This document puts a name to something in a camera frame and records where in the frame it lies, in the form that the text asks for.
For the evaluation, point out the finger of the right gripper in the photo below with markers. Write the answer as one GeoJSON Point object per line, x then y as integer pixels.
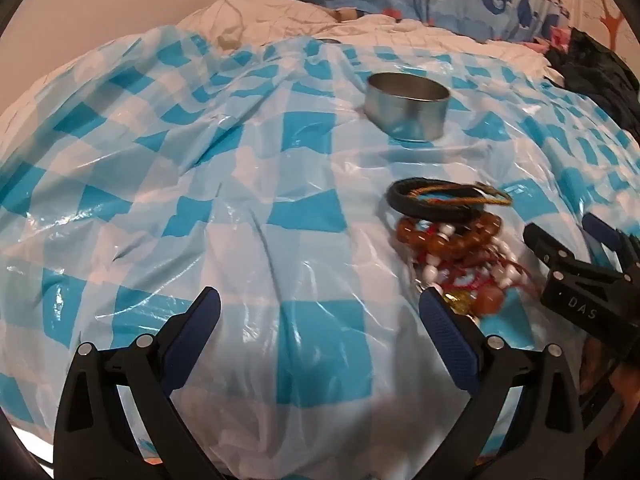
{"type": "Point", "coordinates": [624, 246]}
{"type": "Point", "coordinates": [550, 249]}

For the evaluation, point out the pink cloth item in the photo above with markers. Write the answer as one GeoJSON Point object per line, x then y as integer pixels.
{"type": "Point", "coordinates": [559, 40]}

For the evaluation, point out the white grid pattern duvet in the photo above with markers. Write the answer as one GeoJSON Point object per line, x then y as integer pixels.
{"type": "Point", "coordinates": [227, 24]}

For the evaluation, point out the round silver metal tin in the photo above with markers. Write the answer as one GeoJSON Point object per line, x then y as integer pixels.
{"type": "Point", "coordinates": [407, 107]}

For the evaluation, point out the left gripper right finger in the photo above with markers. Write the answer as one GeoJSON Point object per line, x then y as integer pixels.
{"type": "Point", "coordinates": [522, 420]}

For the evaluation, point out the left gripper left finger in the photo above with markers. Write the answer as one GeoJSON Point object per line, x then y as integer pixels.
{"type": "Point", "coordinates": [93, 438]}

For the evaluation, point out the white wardrobe with tree decal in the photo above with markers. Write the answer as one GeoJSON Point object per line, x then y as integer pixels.
{"type": "Point", "coordinates": [605, 22]}

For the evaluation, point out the red and white bead jewelry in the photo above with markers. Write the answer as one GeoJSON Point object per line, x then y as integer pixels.
{"type": "Point", "coordinates": [472, 267]}

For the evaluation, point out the blue white checkered plastic sheet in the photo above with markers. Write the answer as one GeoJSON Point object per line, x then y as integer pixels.
{"type": "Point", "coordinates": [156, 165]}

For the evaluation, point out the brown tube on bed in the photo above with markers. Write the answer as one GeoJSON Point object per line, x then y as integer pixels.
{"type": "Point", "coordinates": [344, 14]}

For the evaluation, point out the black clothing pile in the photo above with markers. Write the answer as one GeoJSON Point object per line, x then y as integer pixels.
{"type": "Point", "coordinates": [593, 70]}

